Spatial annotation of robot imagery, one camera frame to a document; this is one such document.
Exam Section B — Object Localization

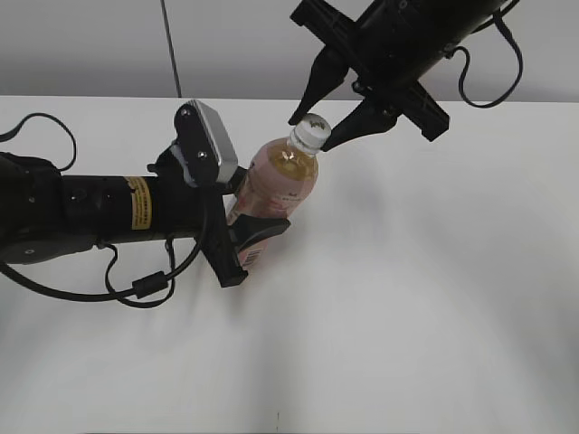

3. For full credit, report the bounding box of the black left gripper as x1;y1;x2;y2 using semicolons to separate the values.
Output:
147;148;291;288

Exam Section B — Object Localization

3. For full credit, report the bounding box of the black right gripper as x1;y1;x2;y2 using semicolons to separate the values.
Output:
289;1;450;151

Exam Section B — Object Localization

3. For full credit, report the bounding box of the white bottle cap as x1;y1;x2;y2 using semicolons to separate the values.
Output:
289;113;332;154

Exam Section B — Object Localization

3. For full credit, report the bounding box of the pink label tea bottle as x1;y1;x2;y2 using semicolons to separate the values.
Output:
225;135;320;271

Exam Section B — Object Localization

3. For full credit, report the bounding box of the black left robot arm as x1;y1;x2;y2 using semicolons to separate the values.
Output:
1;153;290;288

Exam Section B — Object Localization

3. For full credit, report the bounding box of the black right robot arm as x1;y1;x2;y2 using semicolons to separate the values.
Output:
289;1;522;152

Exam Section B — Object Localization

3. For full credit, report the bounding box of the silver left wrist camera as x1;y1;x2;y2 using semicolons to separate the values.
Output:
169;99;238;188

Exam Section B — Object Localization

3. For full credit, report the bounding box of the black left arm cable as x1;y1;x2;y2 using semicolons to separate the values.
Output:
0;112;214;309

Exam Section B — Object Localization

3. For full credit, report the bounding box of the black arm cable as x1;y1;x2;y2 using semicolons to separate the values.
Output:
457;8;525;109
0;112;214;309

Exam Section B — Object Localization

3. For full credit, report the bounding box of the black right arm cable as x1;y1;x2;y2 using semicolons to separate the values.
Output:
457;8;525;109

